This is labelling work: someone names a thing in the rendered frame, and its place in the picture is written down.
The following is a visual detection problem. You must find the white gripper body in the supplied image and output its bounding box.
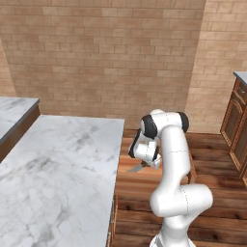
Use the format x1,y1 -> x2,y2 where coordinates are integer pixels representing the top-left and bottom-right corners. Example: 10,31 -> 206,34
148,153 -> 163,171

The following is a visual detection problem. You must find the open wooden drawer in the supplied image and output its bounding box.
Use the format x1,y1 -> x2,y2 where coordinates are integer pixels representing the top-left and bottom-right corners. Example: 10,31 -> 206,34
116,137 -> 198,187

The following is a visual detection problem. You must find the brown wooden cupboard run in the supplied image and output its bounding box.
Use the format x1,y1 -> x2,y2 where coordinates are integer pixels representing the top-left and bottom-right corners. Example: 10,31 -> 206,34
220,70 -> 247,188

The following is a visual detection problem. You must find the wooden counter cabinet with marble top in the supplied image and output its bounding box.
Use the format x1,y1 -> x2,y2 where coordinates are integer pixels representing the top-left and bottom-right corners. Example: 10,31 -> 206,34
0,96 -> 41,164

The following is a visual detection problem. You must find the grey knife with dark handle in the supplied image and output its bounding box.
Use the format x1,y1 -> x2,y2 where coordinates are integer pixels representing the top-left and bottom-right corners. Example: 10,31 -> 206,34
125,160 -> 151,174

